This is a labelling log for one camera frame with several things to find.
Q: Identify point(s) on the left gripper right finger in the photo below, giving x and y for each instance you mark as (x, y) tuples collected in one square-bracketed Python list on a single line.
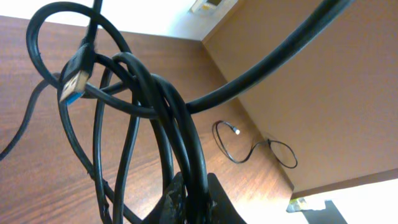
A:
[(221, 208)]

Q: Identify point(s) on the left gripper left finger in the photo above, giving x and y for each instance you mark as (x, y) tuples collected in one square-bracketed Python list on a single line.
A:
[(170, 207)]

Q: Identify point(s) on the white wall thermostat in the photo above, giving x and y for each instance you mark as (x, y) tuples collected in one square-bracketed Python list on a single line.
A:
[(206, 6)]

